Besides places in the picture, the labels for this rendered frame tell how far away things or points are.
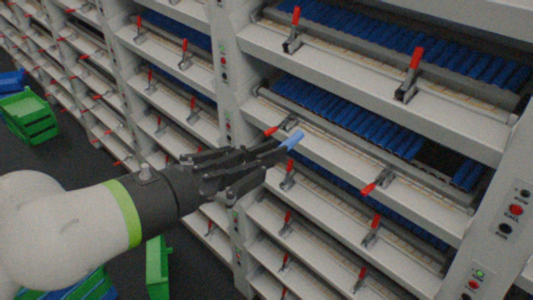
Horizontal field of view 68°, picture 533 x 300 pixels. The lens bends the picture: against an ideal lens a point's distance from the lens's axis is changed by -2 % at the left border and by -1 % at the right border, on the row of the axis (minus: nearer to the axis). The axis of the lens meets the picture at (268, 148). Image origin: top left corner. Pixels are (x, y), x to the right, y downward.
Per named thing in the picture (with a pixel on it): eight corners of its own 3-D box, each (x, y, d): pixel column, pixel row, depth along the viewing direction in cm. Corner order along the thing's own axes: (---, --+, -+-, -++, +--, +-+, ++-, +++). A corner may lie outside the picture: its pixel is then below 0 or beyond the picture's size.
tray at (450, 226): (459, 251, 73) (467, 228, 66) (243, 118, 107) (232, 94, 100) (511, 176, 79) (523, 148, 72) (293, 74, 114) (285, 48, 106)
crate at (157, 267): (155, 313, 158) (175, 309, 159) (145, 284, 145) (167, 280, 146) (155, 252, 181) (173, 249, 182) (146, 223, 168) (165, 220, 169)
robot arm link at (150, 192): (110, 225, 57) (143, 263, 51) (103, 156, 51) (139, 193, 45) (147, 209, 60) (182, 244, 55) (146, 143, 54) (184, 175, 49)
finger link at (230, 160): (195, 192, 60) (189, 187, 61) (245, 166, 68) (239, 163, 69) (196, 171, 58) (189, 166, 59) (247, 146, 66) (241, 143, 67)
